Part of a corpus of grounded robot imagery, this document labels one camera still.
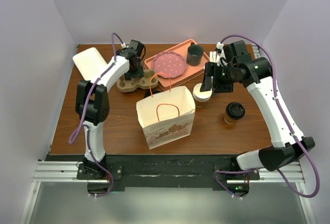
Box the white takeout box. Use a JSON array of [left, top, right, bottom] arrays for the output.
[[73, 47, 107, 82]]

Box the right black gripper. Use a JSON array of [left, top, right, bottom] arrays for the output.
[[200, 61, 237, 93]]

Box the white wrapped stirrer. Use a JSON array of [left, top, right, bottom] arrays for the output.
[[209, 51, 217, 62]]

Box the single brown paper cup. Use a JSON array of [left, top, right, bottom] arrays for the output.
[[224, 114, 238, 124]]

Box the black coffee cup lid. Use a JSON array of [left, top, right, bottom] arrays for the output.
[[225, 102, 245, 120]]

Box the dark grey mug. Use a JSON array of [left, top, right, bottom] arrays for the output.
[[187, 43, 204, 66]]

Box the cardboard cup carrier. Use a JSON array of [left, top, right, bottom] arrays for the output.
[[117, 69, 158, 93]]

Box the paper bag with orange handles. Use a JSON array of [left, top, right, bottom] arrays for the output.
[[136, 86, 195, 150]]

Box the pink dotted plate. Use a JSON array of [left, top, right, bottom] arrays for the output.
[[152, 51, 187, 79]]

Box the aluminium frame rail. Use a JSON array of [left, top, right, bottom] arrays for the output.
[[19, 44, 317, 224]]

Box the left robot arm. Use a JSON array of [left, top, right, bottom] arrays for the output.
[[69, 40, 146, 179]]

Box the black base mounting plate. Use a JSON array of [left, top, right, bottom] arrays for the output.
[[76, 155, 260, 193]]

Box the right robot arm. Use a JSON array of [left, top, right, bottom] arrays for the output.
[[201, 56, 315, 179]]

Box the stack of paper cups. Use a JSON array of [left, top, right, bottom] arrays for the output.
[[192, 83, 212, 108]]

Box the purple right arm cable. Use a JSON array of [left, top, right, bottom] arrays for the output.
[[214, 34, 320, 198]]

